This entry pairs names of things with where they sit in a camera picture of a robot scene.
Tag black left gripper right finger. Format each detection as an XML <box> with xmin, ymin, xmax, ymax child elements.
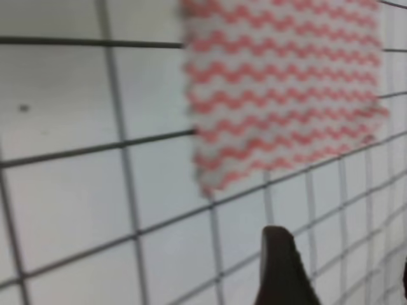
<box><xmin>403</xmin><ymin>259</ymin><xmax>407</xmax><ymax>285</ymax></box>

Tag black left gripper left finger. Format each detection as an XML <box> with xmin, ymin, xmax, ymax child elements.
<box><xmin>254</xmin><ymin>226</ymin><xmax>321</xmax><ymax>305</ymax></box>

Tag pink wavy striped towel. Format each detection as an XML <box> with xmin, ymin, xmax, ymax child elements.
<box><xmin>180</xmin><ymin>1</ymin><xmax>389</xmax><ymax>193</ymax></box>

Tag white black-grid tablecloth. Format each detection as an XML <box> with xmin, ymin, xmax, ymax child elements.
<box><xmin>1</xmin><ymin>1</ymin><xmax>406</xmax><ymax>304</ymax></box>

